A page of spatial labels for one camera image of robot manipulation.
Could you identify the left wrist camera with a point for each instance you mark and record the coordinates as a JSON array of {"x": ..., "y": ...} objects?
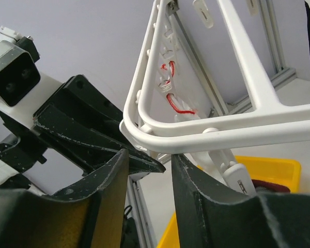
[{"x": 18, "y": 77}]

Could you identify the yellow plastic tray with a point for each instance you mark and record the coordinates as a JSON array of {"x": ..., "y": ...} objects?
[{"x": 286, "y": 172}]

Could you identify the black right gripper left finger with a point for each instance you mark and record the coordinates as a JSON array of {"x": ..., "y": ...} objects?
[{"x": 88, "y": 213}]

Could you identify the aluminium frame rail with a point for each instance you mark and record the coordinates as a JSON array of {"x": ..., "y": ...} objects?
[{"x": 235, "y": 49}]

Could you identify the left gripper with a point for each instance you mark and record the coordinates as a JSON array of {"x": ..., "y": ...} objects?
[{"x": 72, "y": 118}]

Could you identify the white clip drying hanger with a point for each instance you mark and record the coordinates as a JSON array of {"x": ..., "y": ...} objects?
[{"x": 149, "y": 122}]

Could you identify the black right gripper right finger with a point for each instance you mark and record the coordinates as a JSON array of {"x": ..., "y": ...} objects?
[{"x": 209, "y": 214}]

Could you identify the beige sock maroon cuff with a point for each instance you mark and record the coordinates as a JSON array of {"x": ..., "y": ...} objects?
[{"x": 263, "y": 186}]

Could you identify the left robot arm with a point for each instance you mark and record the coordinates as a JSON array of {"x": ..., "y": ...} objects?
[{"x": 0, "y": 165}]

